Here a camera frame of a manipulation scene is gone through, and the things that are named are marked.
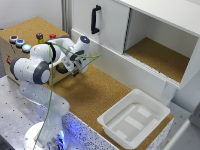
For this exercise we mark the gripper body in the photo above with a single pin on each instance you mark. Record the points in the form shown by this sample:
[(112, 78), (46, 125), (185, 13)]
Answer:
[(74, 63)]

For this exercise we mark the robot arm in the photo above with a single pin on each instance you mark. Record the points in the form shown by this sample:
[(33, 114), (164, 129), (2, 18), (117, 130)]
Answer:
[(31, 70)]

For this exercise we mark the yellow block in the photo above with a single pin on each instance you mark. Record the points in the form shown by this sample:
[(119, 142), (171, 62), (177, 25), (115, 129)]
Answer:
[(41, 41)]

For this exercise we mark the purple block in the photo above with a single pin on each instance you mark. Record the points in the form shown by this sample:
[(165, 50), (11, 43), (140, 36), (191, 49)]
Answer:
[(39, 35)]

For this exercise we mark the green button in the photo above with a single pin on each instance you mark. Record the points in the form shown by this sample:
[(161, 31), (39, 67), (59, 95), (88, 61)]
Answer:
[(26, 48)]

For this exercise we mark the white sliding door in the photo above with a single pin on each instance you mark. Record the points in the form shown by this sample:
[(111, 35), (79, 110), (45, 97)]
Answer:
[(111, 25)]

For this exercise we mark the blue button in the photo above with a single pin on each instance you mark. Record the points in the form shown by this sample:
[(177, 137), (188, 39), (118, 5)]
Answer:
[(20, 42)]

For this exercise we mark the red button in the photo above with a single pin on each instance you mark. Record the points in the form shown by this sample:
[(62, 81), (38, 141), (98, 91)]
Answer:
[(13, 38)]

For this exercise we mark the white cabinet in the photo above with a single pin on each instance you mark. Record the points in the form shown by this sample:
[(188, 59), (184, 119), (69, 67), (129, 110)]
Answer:
[(146, 71)]

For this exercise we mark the white plastic box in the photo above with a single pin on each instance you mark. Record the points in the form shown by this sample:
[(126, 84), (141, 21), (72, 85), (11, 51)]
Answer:
[(135, 118)]

